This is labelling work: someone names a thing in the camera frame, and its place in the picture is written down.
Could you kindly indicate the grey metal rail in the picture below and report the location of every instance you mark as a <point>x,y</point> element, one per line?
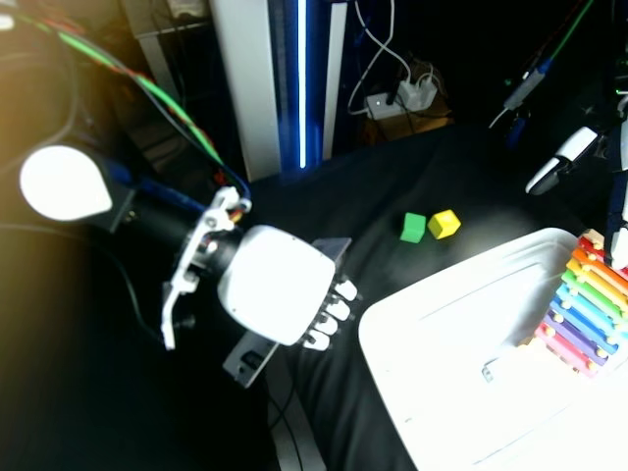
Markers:
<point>294,427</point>

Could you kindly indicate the yellow wooden block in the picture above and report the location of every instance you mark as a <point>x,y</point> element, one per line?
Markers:
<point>444,225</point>

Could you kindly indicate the brown cardboard box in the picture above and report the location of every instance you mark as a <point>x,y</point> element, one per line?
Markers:
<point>427,122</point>

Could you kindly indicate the white plastic lid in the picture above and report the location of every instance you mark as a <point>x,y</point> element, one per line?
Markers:
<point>466,382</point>

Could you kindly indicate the rainbow wooden xylophone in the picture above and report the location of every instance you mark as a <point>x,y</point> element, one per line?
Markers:
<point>584,304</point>

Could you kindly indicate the white column with blue light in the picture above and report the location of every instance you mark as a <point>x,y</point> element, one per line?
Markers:
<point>250,73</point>

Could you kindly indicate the white power strip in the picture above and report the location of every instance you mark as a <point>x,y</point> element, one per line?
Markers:
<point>392,103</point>

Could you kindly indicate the green wooden block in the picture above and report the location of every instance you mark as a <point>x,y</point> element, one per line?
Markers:
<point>412,228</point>

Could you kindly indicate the black table cloth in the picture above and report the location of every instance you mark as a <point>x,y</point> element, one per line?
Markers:
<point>392,186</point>

